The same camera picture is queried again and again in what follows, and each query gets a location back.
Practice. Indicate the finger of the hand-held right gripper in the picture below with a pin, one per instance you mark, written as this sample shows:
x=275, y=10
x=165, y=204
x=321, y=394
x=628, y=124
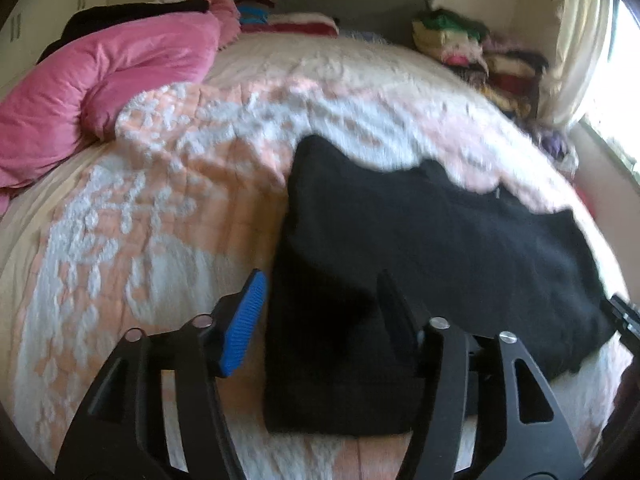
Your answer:
x=625, y=317

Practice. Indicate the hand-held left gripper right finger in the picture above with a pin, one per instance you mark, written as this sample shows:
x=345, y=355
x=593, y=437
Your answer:
x=402, y=315

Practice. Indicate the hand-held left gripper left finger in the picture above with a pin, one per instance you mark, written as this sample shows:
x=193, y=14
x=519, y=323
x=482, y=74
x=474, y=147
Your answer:
x=245, y=320

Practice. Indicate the black printed sweater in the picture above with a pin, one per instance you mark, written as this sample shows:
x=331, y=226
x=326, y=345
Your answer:
x=425, y=240

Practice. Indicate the basket of clothes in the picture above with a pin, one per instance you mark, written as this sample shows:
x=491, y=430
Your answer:
x=557, y=145

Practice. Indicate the pile of folded clothes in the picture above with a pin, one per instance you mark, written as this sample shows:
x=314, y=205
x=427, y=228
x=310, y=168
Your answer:
x=465, y=50

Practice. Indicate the peach and white quilt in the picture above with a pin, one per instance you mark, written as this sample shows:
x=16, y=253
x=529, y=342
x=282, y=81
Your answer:
x=175, y=185

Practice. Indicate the pink duvet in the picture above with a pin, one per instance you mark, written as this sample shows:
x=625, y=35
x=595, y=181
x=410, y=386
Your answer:
x=100, y=75

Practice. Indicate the cream curtain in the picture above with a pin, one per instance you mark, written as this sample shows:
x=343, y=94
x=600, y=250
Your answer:
x=580, y=35

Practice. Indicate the red and white cloth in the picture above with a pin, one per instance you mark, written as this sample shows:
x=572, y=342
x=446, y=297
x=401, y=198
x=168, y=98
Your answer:
x=302, y=24

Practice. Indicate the striped knitted cloth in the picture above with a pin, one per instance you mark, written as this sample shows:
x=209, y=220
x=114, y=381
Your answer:
x=255, y=7

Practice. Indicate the black garment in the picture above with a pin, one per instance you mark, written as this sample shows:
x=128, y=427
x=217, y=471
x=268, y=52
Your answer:
x=115, y=15

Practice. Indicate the cream wardrobe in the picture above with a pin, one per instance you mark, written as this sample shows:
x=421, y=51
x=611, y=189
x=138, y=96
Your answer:
x=30, y=15

